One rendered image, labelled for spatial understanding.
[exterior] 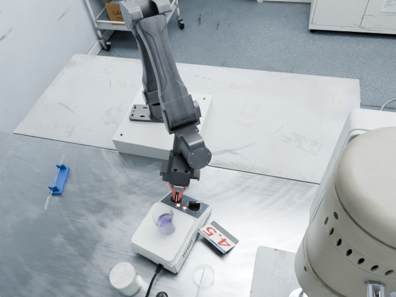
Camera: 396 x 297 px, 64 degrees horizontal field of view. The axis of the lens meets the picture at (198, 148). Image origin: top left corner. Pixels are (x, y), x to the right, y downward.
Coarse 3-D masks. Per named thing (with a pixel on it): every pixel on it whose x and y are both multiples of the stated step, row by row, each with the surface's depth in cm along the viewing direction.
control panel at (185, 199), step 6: (168, 198) 87; (186, 198) 88; (192, 198) 89; (174, 204) 85; (180, 204) 85; (186, 204) 85; (204, 204) 87; (180, 210) 83; (186, 210) 83; (198, 210) 84; (204, 210) 84; (198, 216) 82
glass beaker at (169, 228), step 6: (162, 204) 74; (168, 204) 74; (156, 210) 74; (162, 210) 76; (168, 210) 76; (156, 216) 75; (174, 216) 74; (174, 222) 74; (162, 228) 72; (168, 228) 73; (174, 228) 75; (162, 234) 76; (168, 234) 75
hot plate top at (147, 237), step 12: (156, 204) 82; (180, 216) 79; (144, 228) 78; (156, 228) 78; (180, 228) 77; (132, 240) 77; (144, 240) 76; (156, 240) 76; (168, 240) 76; (180, 240) 75; (156, 252) 74; (168, 252) 74
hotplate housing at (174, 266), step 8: (160, 200) 85; (208, 208) 86; (192, 216) 81; (200, 216) 82; (200, 224) 82; (192, 232) 79; (184, 240) 77; (192, 240) 80; (136, 248) 78; (184, 248) 77; (144, 256) 80; (152, 256) 76; (176, 256) 75; (184, 256) 79; (160, 264) 77; (168, 264) 74; (176, 264) 75; (176, 272) 79
